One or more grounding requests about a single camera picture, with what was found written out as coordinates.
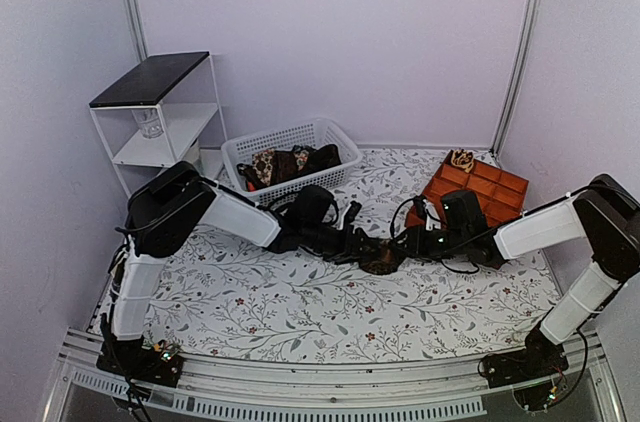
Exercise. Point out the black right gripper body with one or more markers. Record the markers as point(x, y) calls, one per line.
point(433, 249)

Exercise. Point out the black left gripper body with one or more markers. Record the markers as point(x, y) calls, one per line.
point(335, 249)

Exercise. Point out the green brown patterned tie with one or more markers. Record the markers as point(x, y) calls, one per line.
point(380, 257)

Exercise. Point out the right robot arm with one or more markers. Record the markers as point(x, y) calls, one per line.
point(602, 212)

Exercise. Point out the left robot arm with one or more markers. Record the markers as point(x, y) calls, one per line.
point(180, 204)

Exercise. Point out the orange compartment tray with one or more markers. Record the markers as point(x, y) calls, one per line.
point(480, 192)

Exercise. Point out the rolled beige patterned tie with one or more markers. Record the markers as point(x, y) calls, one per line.
point(462, 159)

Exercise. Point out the black shiny tie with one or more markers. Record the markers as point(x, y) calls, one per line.
point(324, 158)

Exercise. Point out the dark red patterned tie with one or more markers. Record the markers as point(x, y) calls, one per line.
point(289, 164)

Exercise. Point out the white plastic basket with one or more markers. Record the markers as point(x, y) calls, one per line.
point(308, 135)

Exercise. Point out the cream paisley tie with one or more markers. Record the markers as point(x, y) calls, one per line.
point(264, 166)

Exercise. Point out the floral table mat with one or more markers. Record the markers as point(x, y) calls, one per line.
point(222, 297)

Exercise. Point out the white shelf with black top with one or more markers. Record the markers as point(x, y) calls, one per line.
point(182, 88)

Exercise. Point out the clear drinking glass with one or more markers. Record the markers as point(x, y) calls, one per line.
point(148, 122)

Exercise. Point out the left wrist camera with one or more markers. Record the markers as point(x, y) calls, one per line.
point(349, 215)

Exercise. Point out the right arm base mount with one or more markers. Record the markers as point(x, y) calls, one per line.
point(531, 363)

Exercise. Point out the metal front rail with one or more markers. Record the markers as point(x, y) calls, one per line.
point(481, 387)

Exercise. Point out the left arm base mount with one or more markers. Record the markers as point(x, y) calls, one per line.
point(132, 359)

